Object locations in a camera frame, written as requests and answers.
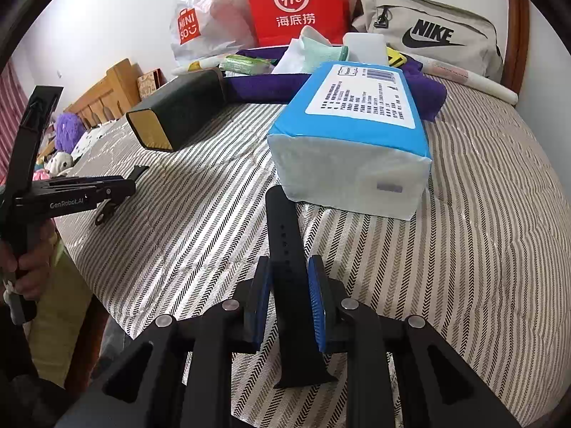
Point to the polka dot pillow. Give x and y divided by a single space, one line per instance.
89 140

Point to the blue tissue pack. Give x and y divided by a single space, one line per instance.
357 142

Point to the white soft pad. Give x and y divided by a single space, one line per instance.
366 47

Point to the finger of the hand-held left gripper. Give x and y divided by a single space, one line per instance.
120 191
109 181

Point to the brown wooden door frame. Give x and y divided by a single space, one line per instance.
519 44

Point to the purple towel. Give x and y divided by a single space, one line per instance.
267 89

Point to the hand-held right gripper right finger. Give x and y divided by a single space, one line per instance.
319 303

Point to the red striped curtain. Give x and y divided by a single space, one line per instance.
9 111

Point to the light green tissue packet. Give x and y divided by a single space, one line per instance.
245 63

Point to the brown picture book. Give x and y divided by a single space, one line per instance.
149 82

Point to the white plastic shopping bag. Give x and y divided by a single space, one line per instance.
209 22

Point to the yellow small pouch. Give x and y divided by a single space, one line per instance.
397 58

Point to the grey waist bag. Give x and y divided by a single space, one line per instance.
446 18

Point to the rolled printed paper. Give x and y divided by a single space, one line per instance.
468 81

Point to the dark green box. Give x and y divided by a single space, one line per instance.
187 98

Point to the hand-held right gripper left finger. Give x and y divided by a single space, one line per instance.
262 303

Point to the green bedsheet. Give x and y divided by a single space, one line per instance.
67 298

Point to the person's left hand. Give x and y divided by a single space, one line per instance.
35 272

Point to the purple plush toy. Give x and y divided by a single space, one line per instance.
69 131

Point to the white plush toy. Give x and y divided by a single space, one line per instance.
60 164

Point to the wooden headboard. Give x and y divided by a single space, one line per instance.
111 84

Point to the red paper bag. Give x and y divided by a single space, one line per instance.
294 18

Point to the mint green cloth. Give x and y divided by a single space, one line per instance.
325 44

